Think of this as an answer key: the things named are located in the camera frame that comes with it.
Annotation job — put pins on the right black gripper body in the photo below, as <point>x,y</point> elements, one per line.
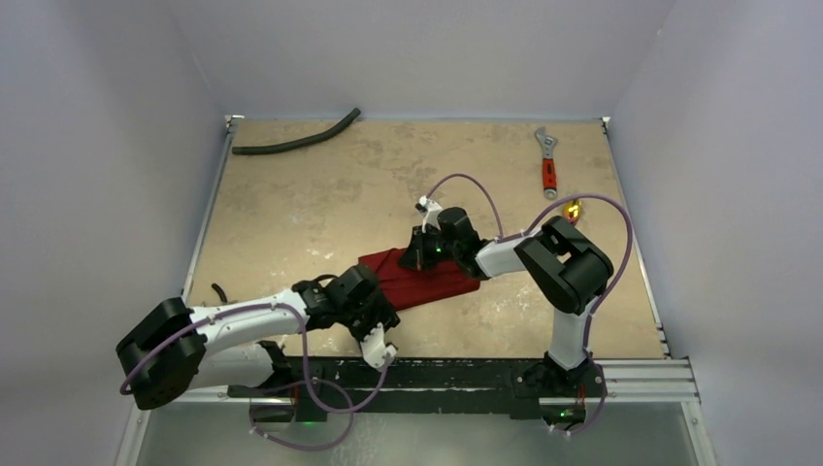
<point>419,250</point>

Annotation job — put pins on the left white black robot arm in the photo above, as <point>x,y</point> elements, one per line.
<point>177,348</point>

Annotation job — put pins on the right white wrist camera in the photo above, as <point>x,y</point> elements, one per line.
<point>429,209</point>

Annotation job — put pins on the aluminium rail frame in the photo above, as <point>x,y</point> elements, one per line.
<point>638,381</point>

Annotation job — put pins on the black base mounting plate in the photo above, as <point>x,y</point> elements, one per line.
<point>520,388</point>

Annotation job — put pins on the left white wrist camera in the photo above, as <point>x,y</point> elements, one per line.
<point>375,350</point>

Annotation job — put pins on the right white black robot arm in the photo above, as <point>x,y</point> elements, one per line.
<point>566,266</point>

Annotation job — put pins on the adjustable wrench red handle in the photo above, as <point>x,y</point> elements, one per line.
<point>549,178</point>

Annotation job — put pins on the dark red cloth napkin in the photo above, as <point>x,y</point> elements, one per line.
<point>406,288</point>

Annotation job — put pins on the black foam tube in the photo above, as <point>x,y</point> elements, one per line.
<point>307,141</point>

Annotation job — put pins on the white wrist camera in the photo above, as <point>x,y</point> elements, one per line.
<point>375,350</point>
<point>429,209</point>

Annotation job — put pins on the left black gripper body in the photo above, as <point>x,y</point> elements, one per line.
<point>371,311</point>

